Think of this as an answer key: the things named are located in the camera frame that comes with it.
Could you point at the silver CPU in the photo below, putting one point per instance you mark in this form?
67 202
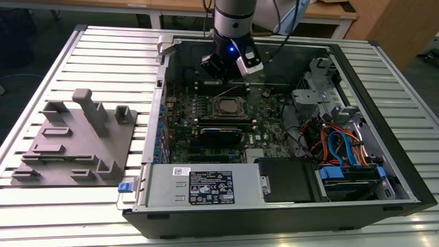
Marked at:
230 106

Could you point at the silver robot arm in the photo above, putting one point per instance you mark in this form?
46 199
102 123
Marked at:
235 15

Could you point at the CPU socket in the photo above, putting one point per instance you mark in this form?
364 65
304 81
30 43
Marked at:
231 115

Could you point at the black expansion slot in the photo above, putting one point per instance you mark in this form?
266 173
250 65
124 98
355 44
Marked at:
206 151
208 159

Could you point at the grey case latch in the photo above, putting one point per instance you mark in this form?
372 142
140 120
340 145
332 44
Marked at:
164 45

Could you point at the metal drive cage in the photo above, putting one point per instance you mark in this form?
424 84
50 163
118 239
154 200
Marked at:
308 99

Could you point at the green motherboard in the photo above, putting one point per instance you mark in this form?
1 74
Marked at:
271 128

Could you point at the black graphics card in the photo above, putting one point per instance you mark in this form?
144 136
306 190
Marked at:
220 137

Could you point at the small silver heatsink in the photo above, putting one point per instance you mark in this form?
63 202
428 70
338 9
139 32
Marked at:
255 153

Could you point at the black plastic shroud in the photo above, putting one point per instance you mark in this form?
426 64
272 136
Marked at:
291 180

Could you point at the silver power supply unit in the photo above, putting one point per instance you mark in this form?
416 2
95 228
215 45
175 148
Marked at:
164 185

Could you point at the hard disk in blue carrier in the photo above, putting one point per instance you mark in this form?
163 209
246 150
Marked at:
331 173

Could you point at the wooden cabinet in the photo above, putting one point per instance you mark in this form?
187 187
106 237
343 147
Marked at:
400 25

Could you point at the grey parts rack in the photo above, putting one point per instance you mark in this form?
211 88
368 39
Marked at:
79 149

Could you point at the blue plastic latch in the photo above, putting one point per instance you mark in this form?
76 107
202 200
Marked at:
124 187

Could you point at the black PC case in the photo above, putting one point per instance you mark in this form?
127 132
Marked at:
240 226

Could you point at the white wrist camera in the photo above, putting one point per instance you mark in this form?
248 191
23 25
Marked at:
244 67

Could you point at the wooden desk white frame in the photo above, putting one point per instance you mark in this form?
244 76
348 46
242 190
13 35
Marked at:
332 14
103 6

